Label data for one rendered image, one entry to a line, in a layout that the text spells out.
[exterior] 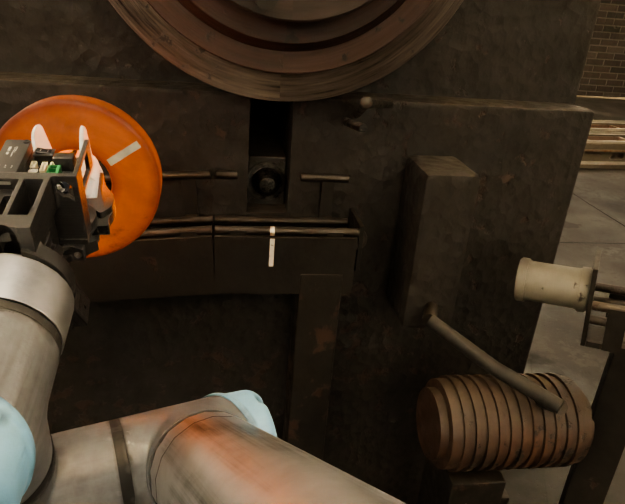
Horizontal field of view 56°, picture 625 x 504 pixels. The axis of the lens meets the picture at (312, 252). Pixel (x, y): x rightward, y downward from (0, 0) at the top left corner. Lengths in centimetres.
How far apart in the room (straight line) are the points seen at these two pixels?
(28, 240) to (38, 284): 3
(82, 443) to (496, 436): 56
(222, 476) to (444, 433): 57
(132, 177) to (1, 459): 33
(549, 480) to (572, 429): 70
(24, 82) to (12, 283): 50
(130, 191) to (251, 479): 39
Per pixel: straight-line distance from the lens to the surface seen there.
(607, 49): 819
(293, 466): 25
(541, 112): 95
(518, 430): 86
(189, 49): 72
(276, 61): 71
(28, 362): 36
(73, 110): 58
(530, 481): 156
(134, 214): 60
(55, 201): 46
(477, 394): 85
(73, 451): 43
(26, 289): 39
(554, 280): 83
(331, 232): 79
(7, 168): 47
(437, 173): 80
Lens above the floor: 101
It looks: 24 degrees down
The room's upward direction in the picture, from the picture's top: 5 degrees clockwise
